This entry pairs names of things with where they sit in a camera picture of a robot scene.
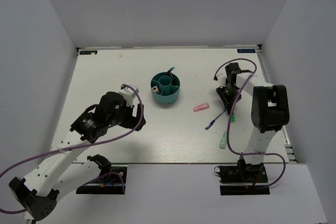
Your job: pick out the right corner label sticker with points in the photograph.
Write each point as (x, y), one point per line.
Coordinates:
(246, 51)

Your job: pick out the blue grip gel pen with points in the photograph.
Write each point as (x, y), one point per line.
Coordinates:
(214, 120)

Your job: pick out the green black highlighter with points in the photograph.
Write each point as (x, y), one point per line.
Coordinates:
(232, 117)

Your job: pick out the teal round pen holder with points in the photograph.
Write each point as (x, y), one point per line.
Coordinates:
(169, 93)

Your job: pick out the left corner label sticker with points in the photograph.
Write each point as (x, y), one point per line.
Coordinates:
(88, 52)

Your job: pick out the corner label sticker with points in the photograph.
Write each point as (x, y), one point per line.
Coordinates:
(88, 52)
(246, 51)

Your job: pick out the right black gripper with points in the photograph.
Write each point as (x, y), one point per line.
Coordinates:
(227, 100)

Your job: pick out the yellow black highlighter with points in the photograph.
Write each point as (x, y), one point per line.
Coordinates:
(174, 83)

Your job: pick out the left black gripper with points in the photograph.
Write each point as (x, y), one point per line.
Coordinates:
(132, 120)

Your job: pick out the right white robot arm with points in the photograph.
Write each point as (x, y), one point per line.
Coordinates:
(269, 108)

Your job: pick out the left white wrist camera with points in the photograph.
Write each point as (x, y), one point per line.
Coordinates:
(129, 93)

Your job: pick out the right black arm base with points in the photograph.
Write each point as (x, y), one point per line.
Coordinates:
(242, 179)

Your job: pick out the pink correction tape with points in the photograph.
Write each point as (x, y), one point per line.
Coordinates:
(201, 107)

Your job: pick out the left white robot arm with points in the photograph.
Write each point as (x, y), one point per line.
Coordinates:
(42, 189)

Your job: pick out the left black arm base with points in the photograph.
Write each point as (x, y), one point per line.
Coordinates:
(110, 181)

